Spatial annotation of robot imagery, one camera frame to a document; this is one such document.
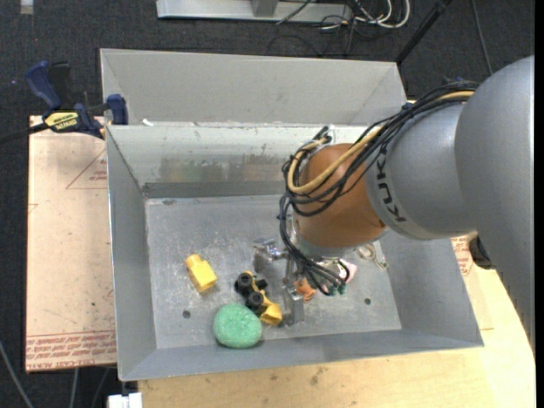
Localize grey metal bin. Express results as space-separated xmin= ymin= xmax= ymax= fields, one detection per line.
xmin=99 ymin=48 xmax=485 ymax=383

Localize yellow block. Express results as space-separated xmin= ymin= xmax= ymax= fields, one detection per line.
xmin=184 ymin=253 xmax=218 ymax=294

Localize brown cardboard board red print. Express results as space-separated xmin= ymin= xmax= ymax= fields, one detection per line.
xmin=25 ymin=115 xmax=118 ymax=374

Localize green round sponge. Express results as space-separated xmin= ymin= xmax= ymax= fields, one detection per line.
xmin=212 ymin=303 xmax=264 ymax=350

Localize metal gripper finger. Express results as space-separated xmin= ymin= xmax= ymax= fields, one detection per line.
xmin=252 ymin=238 xmax=289 ymax=274
xmin=282 ymin=284 xmax=306 ymax=326

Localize small orange toy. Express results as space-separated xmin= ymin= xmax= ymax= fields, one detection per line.
xmin=294 ymin=279 xmax=319 ymax=303

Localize yellow toy car black wheels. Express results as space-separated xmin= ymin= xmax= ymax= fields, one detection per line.
xmin=234 ymin=270 xmax=284 ymax=326

